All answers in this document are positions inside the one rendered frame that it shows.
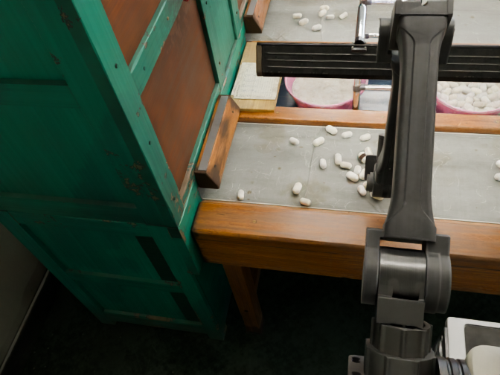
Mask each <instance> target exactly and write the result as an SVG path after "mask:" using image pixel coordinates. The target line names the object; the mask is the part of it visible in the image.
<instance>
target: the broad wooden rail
mask: <svg viewBox="0 0 500 375"><path fill-rule="evenodd" d="M386 217H387V215H383V214H366V213H356V212H347V211H331V210H321V209H312V208H295V207H286V206H277V205H259V204H250V203H242V202H224V201H215V200H206V199H205V200H203V201H201V202H200V203H199V205H198V208H197V211H196V216H195V218H194V221H193V225H192V229H191V231H192V234H193V236H194V239H195V241H196V244H197V245H198V247H199V250H200V252H201V255H202V257H203V260H204V261H205V263H218V264H225V265H232V266H244V267H251V268H258V269H271V270H278V271H285V272H297V273H304V274H311V275H323V276H330V277H337V278H343V277H346V278H350V279H357V280H362V270H363V261H364V253H365V237H366V229H367V227H369V228H382V226H383V224H384V223H385V219H386ZM434 221H435V226H436V228H437V232H436V234H446V235H449V236H450V253H449V256H450V260H451V267H452V285H451V290H457V291H464V292H477V293H484V294H491V295H500V225H499V224H489V223H480V222H463V221H454V220H444V219H434ZM379 245H380V246H389V247H396V248H404V249H417V250H422V244H415V243H401V242H393V241H386V240H380V244H379Z"/></svg>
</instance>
